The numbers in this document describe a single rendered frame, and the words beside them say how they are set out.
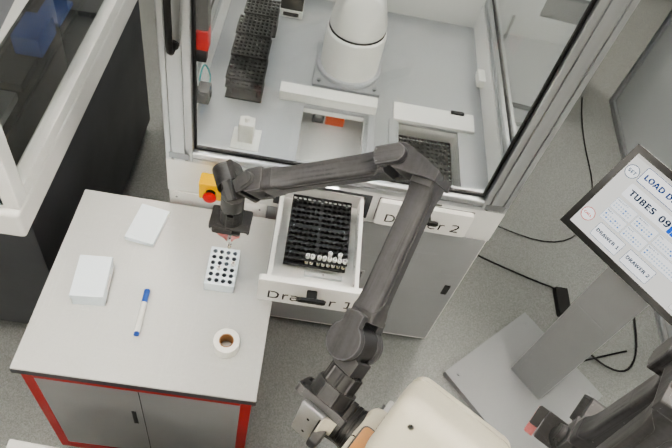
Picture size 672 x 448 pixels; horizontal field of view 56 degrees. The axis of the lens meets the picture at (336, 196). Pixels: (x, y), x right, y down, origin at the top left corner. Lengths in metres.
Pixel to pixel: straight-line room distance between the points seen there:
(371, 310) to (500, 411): 1.53
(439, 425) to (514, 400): 1.66
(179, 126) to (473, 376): 1.59
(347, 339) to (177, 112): 0.82
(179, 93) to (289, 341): 1.28
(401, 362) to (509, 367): 0.45
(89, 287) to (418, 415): 1.04
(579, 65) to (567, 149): 2.20
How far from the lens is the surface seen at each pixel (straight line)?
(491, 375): 2.74
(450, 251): 2.12
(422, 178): 1.26
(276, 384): 2.55
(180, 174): 1.93
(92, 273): 1.84
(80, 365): 1.78
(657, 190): 1.99
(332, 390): 1.24
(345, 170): 1.35
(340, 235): 1.85
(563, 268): 3.22
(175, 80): 1.66
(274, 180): 1.44
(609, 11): 1.50
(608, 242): 1.99
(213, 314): 1.81
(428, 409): 1.10
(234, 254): 1.88
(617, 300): 2.20
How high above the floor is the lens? 2.37
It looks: 51 degrees down
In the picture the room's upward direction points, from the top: 15 degrees clockwise
